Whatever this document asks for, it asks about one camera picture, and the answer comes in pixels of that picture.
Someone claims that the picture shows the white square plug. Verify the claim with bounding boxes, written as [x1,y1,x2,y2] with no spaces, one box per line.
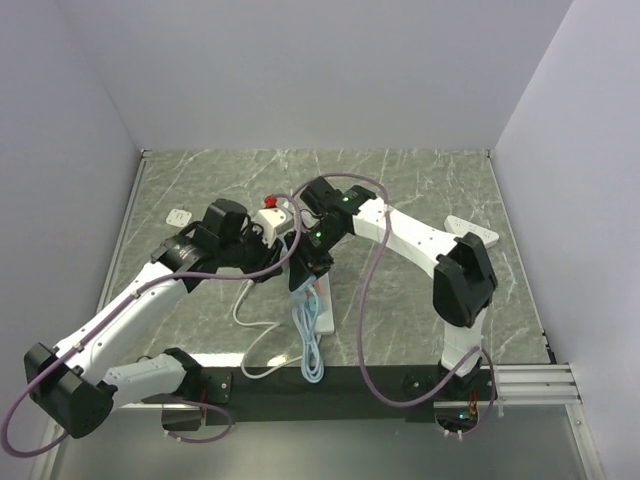
[165,208,193,228]

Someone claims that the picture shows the purple cable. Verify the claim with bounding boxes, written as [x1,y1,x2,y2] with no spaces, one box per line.
[0,192,304,459]
[292,172,499,441]

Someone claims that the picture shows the aluminium frame rail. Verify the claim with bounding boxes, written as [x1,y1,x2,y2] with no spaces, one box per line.
[495,364,582,406]

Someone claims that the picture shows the white power cable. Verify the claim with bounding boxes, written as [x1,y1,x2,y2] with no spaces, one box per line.
[232,279,326,380]

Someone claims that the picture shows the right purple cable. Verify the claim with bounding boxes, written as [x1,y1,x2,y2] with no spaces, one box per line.
[292,172,499,441]

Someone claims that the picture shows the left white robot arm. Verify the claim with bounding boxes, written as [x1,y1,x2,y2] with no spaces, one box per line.
[24,199,294,439]

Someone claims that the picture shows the black base bar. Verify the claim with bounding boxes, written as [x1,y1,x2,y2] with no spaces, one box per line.
[139,364,501,431]

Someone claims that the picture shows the teal plug on strip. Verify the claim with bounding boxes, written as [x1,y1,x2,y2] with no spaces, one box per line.
[305,295,319,312]

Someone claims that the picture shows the white power strip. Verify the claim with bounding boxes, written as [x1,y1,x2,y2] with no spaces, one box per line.
[313,274,335,336]

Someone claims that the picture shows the blue power strip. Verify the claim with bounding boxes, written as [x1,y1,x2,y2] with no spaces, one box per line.
[281,232,302,271]

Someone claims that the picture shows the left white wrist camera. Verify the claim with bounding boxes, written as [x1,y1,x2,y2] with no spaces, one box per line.
[253,195,295,248]

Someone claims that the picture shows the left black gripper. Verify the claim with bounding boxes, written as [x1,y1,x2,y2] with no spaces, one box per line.
[217,219,283,282]

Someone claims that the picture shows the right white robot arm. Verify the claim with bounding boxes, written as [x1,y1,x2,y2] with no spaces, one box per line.
[287,175,498,399]

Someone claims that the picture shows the white triangular socket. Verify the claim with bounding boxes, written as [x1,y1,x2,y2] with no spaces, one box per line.
[444,215,500,248]

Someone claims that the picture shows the blue power cable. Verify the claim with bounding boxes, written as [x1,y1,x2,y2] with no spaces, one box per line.
[290,289,326,385]

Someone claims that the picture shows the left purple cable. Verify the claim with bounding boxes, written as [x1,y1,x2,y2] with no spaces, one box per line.
[0,192,304,459]

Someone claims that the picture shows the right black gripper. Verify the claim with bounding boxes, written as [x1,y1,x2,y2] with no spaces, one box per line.
[286,221,348,292]

